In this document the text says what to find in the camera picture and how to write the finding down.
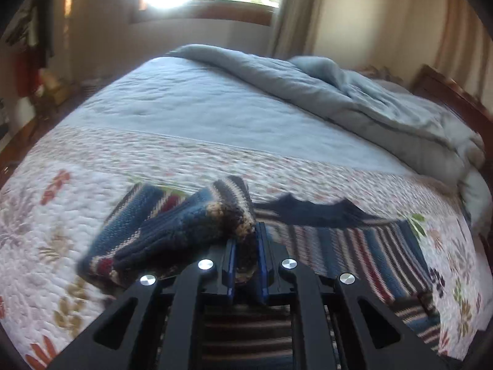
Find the beige curtain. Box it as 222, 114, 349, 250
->
270, 0, 332, 60

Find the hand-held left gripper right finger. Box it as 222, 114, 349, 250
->
256, 221, 449, 370

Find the grey comforter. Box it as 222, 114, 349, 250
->
167, 44, 486, 186

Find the white floral quilt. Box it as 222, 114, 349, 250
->
0, 56, 484, 370

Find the striped knit sweater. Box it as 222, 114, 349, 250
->
77, 175, 443, 370

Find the red bag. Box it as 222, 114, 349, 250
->
15, 52, 42, 97

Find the wooden headboard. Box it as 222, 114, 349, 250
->
412, 65, 493, 124

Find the coat rack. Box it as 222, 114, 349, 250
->
4, 8, 39, 47

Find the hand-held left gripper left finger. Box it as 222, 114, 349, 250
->
48, 237, 237, 370

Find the black hanging garment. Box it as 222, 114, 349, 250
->
35, 0, 55, 67

